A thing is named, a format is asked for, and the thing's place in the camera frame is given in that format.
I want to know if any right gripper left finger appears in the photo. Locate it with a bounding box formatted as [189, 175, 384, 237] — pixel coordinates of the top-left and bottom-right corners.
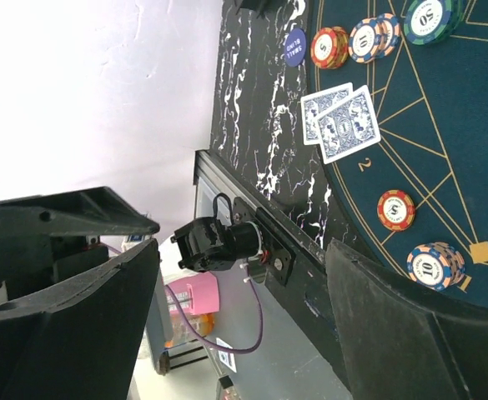
[0, 239, 159, 399]

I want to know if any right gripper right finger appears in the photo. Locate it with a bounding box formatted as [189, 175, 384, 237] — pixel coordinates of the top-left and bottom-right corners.
[324, 240, 488, 399]

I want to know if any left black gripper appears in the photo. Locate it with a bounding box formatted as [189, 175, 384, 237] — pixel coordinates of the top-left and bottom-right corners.
[0, 187, 160, 304]

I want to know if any red chip stack bottom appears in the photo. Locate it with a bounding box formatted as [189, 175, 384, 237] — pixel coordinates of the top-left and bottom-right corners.
[377, 189, 415, 232]

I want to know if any red chip stack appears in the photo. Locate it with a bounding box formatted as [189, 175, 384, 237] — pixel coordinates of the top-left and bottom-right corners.
[310, 26, 349, 69]
[377, 189, 415, 232]

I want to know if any dealt cards seat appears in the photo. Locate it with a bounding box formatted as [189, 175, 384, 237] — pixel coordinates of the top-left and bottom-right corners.
[300, 82, 381, 164]

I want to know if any green chip stack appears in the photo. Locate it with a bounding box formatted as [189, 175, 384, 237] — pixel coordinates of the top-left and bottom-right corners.
[403, 0, 465, 46]

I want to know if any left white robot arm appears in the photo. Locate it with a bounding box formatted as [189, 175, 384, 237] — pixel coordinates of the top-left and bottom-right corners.
[0, 187, 263, 304]

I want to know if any orange box background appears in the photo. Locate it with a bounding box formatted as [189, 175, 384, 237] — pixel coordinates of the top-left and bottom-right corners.
[165, 313, 215, 348]

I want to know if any pink box background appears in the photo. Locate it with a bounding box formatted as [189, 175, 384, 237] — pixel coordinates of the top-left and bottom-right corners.
[168, 272, 220, 315]

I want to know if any round blue poker mat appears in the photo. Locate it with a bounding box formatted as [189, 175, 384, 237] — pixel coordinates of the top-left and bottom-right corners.
[308, 1, 488, 308]

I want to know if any blue small blind button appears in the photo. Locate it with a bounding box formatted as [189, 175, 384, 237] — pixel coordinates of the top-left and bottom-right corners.
[284, 27, 307, 68]

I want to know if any red chip stack left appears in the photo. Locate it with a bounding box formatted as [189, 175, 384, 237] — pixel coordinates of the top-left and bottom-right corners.
[310, 26, 349, 69]

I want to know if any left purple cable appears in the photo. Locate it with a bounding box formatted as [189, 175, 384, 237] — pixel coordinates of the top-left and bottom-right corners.
[105, 243, 264, 356]

